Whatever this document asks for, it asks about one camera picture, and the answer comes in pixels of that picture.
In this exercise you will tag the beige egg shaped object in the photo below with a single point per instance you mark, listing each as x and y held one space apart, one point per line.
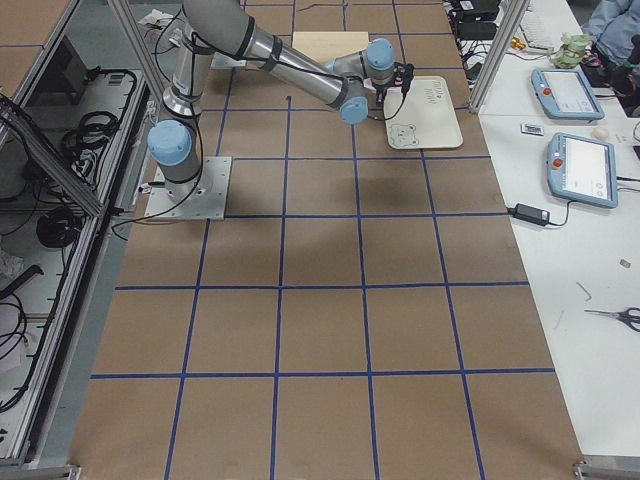
600 133

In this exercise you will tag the white keyboard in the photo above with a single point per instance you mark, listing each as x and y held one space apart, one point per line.
534 33

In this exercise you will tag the cream bear tray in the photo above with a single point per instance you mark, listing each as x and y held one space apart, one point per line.
427 118

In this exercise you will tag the small white card box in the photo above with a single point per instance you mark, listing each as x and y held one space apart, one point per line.
531 129

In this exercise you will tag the green white tape rolls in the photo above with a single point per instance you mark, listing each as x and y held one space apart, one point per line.
572 51

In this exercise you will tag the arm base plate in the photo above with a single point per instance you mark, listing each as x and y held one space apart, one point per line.
221 61
203 198

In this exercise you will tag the black power adapter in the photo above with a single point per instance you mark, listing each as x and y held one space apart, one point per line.
529 214

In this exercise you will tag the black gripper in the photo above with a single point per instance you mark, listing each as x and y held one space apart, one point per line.
381 92

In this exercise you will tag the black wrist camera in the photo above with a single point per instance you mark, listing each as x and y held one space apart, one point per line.
404 75

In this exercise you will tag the aluminium frame post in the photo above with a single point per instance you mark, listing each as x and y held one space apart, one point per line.
513 13

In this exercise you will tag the black scissors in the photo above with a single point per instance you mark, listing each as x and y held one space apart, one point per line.
629 316

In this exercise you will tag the far blue teach pendant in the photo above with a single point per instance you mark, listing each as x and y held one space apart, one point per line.
566 94

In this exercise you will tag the wooden cutting board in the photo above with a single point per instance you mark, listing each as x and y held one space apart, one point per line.
324 46

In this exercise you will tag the near blue teach pendant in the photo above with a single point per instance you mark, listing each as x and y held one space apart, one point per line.
582 169

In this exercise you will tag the blue teach pendant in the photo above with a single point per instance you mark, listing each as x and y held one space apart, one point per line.
582 169
566 94

